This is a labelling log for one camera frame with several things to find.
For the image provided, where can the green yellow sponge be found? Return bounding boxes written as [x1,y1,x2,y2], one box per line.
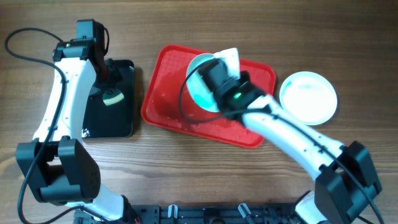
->
[103,88,124,106]

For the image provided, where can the blue plate green smear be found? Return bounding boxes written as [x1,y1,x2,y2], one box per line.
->
[186,53,219,113]

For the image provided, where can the white plate green smear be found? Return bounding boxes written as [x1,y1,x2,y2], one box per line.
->
[279,71,338,126]

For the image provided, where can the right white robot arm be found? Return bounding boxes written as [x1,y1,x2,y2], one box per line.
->
[194,48,384,223]

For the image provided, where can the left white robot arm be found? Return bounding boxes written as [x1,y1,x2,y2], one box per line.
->
[16,19,141,223]

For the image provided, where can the black plastic tray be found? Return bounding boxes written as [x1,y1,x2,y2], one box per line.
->
[81,60,135,139]

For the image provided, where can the red plastic tray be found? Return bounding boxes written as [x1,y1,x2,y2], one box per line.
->
[141,45,277,148]

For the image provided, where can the right black cable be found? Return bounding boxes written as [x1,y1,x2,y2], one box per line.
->
[178,58,386,224]

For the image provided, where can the black cable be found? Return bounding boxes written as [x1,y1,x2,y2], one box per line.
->
[4,27,109,224]
[178,58,386,224]

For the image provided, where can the left black cable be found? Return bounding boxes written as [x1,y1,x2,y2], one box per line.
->
[4,27,109,224]

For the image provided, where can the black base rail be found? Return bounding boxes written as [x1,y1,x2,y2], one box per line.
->
[73,202,299,224]

